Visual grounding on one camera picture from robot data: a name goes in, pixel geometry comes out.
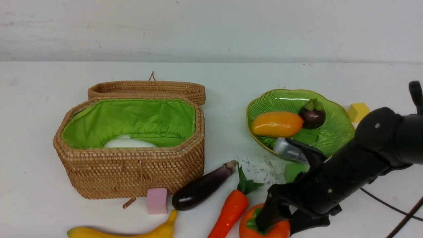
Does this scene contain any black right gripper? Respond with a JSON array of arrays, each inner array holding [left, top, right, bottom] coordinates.
[[255, 139, 389, 235]]

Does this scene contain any orange toy persimmon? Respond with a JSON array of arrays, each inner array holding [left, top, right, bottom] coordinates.
[[239, 203, 291, 238]]

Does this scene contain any orange toy carrot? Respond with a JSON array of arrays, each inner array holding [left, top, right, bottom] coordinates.
[[208, 165, 264, 238]]

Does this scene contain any yellow orange toy mango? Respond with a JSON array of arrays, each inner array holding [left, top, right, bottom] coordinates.
[[250, 111, 304, 138]]

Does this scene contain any purple toy eggplant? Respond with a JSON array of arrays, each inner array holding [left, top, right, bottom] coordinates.
[[171, 160, 238, 211]]

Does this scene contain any purple toy mangosteen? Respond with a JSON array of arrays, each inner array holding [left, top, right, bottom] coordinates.
[[298, 98, 326, 130]]

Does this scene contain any yellow toy banana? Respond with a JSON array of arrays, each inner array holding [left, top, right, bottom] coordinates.
[[67, 209, 178, 238]]

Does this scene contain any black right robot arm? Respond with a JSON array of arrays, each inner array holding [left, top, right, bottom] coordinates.
[[255, 80, 423, 234]]

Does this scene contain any green foam cube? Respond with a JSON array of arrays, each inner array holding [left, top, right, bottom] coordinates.
[[284, 163, 309, 183]]

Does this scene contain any green leaf-shaped glass plate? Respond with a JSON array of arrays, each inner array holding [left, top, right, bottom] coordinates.
[[246, 89, 355, 158]]

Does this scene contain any yellow foam cube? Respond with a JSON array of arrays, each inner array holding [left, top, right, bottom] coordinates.
[[347, 103, 370, 123]]

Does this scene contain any pink foam cube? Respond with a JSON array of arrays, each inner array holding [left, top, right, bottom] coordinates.
[[146, 188, 168, 215]]

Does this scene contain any woven wicker basket lid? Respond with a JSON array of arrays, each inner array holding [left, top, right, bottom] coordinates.
[[87, 72, 207, 105]]

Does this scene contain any wooden basket toggle clasp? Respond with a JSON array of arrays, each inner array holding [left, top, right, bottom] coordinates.
[[122, 196, 136, 209]]

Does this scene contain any woven wicker basket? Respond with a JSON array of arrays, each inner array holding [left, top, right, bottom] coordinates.
[[53, 96, 205, 199]]

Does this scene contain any green fabric basket lining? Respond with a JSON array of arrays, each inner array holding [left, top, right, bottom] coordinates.
[[61, 99, 197, 149]]

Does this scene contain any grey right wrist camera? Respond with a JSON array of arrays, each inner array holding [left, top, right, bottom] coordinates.
[[273, 138, 327, 166]]

